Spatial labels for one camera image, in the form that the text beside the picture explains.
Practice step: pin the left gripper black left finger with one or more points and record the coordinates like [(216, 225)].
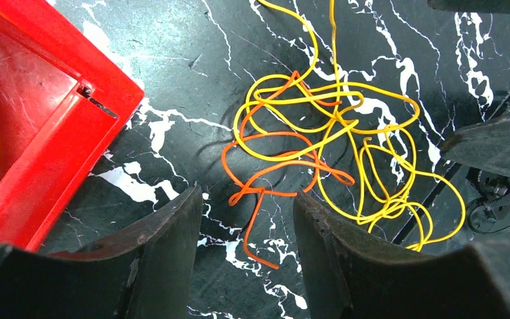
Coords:
[(141, 271)]

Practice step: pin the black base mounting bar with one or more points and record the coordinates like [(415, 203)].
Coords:
[(487, 201)]

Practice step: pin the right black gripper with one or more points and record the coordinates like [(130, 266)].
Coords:
[(485, 146)]

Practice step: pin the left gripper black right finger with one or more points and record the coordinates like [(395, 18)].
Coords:
[(349, 273)]

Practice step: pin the red plastic bin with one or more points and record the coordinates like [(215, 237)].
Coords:
[(62, 102)]

